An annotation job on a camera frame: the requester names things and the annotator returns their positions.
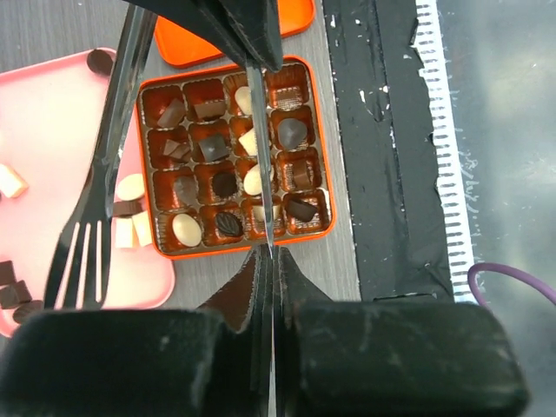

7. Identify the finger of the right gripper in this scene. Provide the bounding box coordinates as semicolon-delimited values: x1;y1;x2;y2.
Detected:
129;0;283;72

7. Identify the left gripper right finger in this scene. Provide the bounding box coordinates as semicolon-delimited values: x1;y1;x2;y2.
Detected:
275;248;530;416

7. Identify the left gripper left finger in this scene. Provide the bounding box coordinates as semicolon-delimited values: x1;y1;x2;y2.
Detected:
1;247;272;416

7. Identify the orange box lid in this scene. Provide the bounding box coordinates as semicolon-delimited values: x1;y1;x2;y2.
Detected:
154;0;316;69

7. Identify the orange chocolate box tray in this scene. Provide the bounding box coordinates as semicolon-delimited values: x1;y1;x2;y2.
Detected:
136;56;334;260

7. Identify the pink tray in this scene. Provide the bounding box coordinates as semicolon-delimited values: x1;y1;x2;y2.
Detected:
0;46;177;339

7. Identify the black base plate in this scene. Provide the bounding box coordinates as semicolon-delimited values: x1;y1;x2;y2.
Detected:
323;1;453;302

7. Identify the white cable duct rail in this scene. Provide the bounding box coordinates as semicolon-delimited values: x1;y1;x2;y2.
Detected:
413;0;475;302

